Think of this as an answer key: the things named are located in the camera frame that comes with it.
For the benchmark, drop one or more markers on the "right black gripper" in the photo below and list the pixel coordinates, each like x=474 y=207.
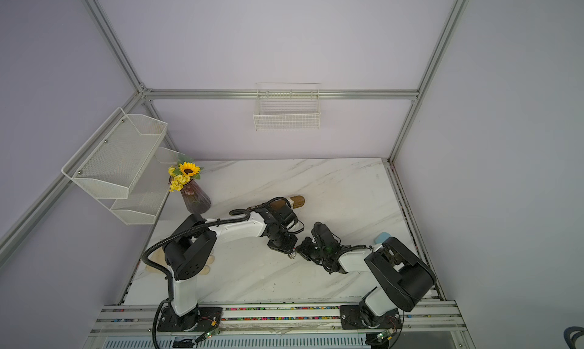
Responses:
x=304 y=249

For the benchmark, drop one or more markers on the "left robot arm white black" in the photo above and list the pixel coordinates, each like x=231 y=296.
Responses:
x=185 y=254

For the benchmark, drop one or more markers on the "sunflower bouquet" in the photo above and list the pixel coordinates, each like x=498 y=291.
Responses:
x=184 y=171

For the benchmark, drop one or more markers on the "aluminium rail frame front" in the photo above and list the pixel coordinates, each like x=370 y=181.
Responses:
x=432 y=324

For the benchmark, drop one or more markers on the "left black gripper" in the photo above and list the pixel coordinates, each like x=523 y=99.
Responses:
x=288 y=248

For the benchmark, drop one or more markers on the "upper white mesh shelf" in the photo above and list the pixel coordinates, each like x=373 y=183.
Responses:
x=110 y=164

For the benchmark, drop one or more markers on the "black cable loop corner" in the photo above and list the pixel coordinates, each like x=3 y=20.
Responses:
x=572 y=334

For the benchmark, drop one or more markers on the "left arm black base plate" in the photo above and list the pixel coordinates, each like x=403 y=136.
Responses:
x=200 y=319

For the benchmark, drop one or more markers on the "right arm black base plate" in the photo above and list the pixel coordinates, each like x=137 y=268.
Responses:
x=359 y=317

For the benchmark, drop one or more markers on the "beige work glove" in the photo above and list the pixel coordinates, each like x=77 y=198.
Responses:
x=159 y=258

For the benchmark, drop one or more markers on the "lower white mesh shelf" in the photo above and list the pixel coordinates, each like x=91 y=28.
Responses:
x=145 y=202

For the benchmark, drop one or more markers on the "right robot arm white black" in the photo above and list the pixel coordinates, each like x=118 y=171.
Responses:
x=402 y=278

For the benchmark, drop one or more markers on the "white mesh shelf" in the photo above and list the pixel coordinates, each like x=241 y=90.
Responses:
x=145 y=202
x=110 y=164

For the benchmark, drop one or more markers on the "white wire wall basket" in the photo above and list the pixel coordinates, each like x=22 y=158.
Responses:
x=281 y=106

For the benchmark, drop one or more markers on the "light blue small object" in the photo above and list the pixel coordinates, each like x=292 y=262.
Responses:
x=382 y=237

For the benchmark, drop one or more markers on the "wooden watch stand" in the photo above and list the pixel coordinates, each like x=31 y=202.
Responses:
x=294 y=202

